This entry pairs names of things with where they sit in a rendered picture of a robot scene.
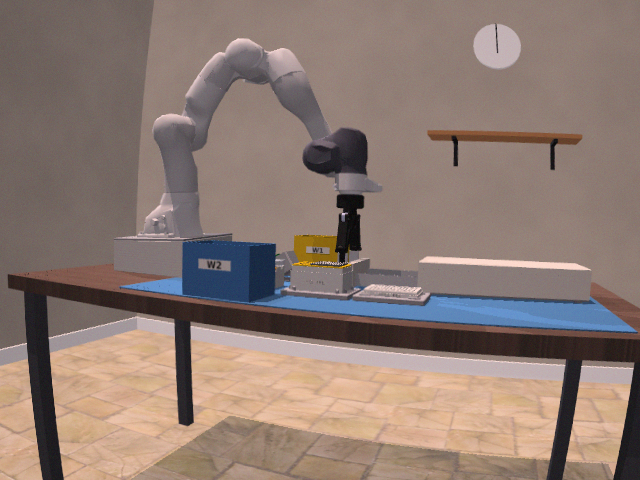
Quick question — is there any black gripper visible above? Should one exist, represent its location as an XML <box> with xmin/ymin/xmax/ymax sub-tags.
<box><xmin>335</xmin><ymin>194</ymin><xmax>364</xmax><ymax>263</ymax></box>

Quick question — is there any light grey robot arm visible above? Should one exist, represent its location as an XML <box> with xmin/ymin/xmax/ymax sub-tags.
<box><xmin>137</xmin><ymin>39</ymin><xmax>383</xmax><ymax>238</ymax></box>

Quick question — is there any blue bench mat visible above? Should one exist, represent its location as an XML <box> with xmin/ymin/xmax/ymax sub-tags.
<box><xmin>119</xmin><ymin>277</ymin><xmax>638</xmax><ymax>334</ymax></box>

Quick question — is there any blue open-top bin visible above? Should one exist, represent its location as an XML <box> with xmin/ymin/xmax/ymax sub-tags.
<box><xmin>182</xmin><ymin>240</ymin><xmax>276</xmax><ymax>303</ymax></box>

